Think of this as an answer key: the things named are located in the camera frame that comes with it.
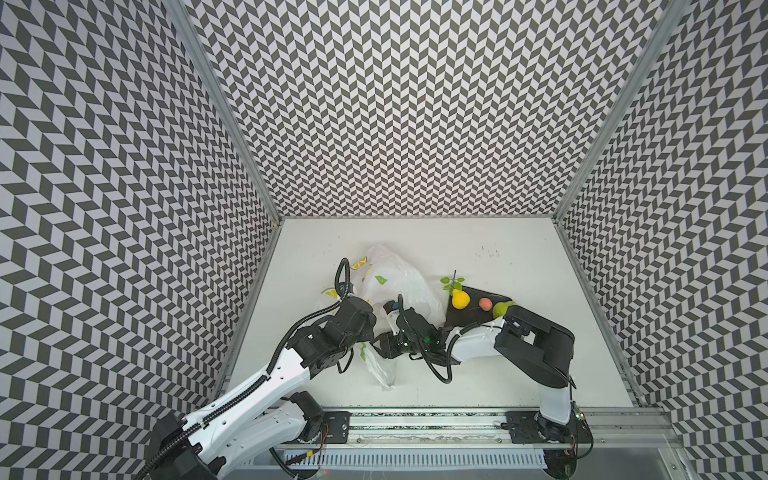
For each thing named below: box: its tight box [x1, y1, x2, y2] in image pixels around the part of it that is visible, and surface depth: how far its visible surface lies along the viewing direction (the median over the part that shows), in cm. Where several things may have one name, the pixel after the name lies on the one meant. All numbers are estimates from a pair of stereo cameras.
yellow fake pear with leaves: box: [440, 270, 471, 310], surface depth 93 cm
